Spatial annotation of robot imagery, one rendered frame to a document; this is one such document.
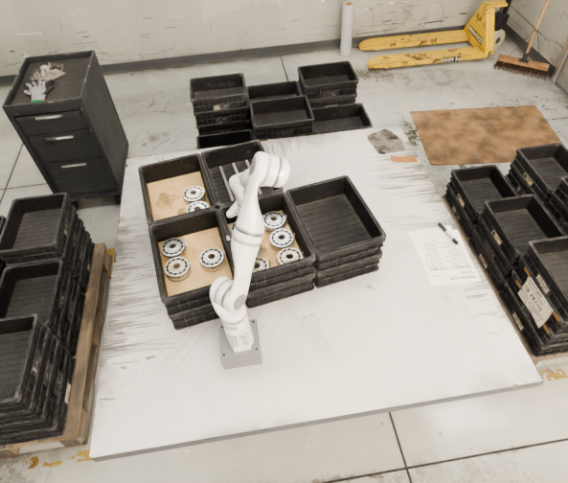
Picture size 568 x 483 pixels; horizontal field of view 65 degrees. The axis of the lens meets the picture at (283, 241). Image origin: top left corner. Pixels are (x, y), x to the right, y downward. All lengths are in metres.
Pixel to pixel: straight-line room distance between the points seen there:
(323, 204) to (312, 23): 3.20
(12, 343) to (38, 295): 0.35
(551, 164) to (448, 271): 1.48
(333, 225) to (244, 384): 0.76
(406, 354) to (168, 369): 0.90
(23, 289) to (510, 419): 2.56
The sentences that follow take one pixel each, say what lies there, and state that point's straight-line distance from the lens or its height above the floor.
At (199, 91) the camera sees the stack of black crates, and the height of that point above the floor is 0.49.
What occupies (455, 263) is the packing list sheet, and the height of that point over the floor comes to 0.70.
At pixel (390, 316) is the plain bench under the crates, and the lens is 1.85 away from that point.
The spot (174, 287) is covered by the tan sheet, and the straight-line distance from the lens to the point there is 1.81.
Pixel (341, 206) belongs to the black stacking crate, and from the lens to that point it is 2.03.
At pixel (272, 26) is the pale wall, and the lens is 4.94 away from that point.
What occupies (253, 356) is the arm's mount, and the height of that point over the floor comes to 0.77.
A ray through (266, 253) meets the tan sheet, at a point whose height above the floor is 0.83.
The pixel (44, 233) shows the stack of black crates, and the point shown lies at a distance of 2.77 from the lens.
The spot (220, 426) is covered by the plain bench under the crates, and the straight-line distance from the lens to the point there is 1.66.
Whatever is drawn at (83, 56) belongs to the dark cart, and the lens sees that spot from 3.48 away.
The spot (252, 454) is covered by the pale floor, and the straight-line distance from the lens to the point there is 2.35.
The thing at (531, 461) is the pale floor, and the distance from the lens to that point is 2.56.
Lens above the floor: 2.26
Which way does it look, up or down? 49 degrees down
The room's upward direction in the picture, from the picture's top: 3 degrees counter-clockwise
